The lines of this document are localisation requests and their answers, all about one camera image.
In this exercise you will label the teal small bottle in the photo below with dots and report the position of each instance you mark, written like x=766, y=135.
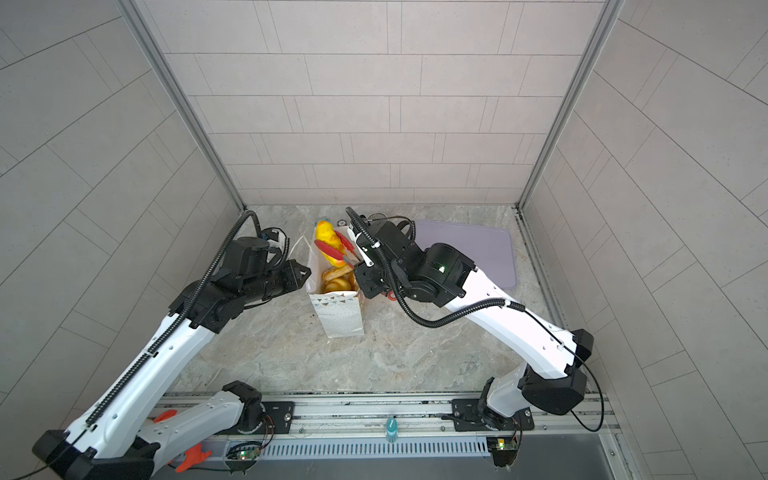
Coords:
x=391, y=430

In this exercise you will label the ridged yellow fake bread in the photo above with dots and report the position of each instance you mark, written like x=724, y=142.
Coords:
x=340, y=284

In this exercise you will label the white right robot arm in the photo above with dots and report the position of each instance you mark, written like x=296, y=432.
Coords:
x=440, y=285

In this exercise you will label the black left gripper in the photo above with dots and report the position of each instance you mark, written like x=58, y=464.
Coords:
x=294, y=281

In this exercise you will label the right green circuit board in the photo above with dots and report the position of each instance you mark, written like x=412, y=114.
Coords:
x=502, y=445

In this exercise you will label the lilac cutting board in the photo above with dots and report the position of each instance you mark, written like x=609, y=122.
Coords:
x=490, y=248

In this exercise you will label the left green circuit board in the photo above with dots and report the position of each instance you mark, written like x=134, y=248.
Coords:
x=245, y=452

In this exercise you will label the metal base rail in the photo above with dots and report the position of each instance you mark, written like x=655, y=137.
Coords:
x=352, y=426

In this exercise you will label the red shark plush toy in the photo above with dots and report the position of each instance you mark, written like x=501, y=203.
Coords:
x=190, y=458

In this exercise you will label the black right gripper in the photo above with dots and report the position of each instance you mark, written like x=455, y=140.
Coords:
x=366, y=285

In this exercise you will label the red kitchen tongs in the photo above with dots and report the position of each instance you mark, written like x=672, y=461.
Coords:
x=350, y=256

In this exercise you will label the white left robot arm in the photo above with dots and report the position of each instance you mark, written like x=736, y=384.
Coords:
x=115, y=438

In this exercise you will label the green circuit board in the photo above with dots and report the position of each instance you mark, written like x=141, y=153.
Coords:
x=502, y=445
x=245, y=452

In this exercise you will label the small yellow fake bread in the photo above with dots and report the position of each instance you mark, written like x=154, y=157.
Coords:
x=329, y=243

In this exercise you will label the cartoon animal paper bag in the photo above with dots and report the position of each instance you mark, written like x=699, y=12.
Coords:
x=340, y=313

